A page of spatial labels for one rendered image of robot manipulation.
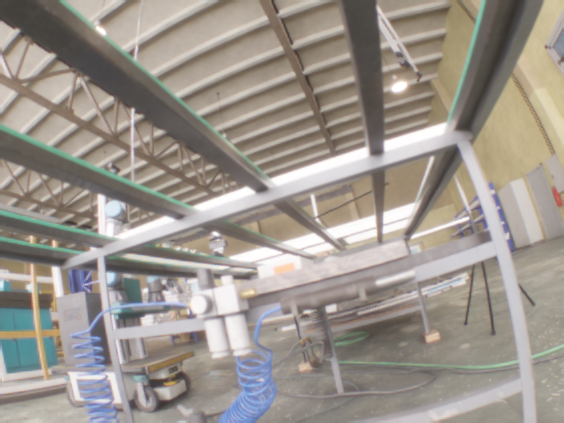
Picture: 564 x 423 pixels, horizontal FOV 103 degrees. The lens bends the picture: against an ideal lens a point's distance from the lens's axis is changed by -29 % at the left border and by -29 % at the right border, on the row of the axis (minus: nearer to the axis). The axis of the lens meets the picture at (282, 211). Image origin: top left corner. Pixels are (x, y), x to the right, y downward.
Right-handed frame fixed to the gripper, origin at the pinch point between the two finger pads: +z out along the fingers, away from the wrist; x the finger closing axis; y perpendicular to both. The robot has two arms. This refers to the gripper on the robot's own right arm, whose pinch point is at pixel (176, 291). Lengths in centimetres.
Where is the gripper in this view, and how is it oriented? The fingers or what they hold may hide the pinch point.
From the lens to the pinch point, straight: 194.5
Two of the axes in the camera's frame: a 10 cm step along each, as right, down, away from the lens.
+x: 0.0, -1.6, -9.9
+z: 5.9, 8.0, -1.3
